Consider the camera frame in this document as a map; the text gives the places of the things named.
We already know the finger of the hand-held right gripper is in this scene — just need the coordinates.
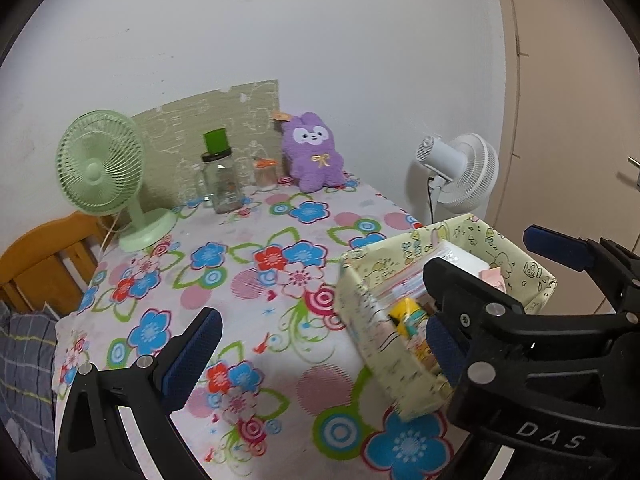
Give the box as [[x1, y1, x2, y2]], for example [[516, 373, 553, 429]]
[[424, 257, 640, 392], [523, 225, 640, 312]]

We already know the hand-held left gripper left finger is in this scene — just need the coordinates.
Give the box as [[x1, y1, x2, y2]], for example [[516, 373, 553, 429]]
[[55, 307, 223, 480]]

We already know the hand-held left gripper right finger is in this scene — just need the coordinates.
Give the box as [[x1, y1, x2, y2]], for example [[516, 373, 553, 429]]
[[426, 317, 471, 391]]

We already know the white tissue pack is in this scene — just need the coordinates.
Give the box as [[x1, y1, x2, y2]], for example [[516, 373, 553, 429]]
[[435, 242, 489, 277]]

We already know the pink tissue packet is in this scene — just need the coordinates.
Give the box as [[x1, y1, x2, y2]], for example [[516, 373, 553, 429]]
[[479, 266, 504, 292]]

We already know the small cartoon print box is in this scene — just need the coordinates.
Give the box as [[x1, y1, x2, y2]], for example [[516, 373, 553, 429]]
[[389, 297, 437, 363]]

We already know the yellow-green cartoon storage box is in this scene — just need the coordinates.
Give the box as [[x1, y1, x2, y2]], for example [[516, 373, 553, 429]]
[[334, 212, 558, 421]]

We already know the white standing fan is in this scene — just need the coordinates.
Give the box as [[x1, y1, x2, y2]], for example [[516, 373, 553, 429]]
[[416, 133, 500, 226]]

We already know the beige door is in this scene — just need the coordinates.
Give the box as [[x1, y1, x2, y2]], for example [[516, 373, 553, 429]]
[[492, 0, 640, 321]]

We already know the grey plaid pillow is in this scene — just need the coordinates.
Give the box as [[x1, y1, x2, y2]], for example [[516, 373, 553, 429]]
[[0, 310, 58, 461]]

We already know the glass jar with green lid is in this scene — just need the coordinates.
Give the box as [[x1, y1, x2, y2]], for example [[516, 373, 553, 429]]
[[192, 129, 244, 214]]

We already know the wooden bed headboard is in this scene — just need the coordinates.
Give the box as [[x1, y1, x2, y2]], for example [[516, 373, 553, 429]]
[[0, 211, 113, 316]]

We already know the small glass cup orange lid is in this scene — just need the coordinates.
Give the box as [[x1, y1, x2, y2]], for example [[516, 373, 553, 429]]
[[252, 156, 277, 192]]

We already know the purple plush bunny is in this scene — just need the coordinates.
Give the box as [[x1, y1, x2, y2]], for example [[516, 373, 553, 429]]
[[272, 110, 347, 193]]

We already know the green desk fan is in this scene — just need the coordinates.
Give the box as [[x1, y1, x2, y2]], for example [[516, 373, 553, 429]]
[[56, 109, 177, 253]]

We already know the white fan cable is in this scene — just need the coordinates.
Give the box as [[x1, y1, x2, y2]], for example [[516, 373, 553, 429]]
[[101, 212, 122, 252]]

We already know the green cartoon wall board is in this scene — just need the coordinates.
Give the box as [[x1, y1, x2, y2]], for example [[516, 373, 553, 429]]
[[131, 79, 280, 211]]

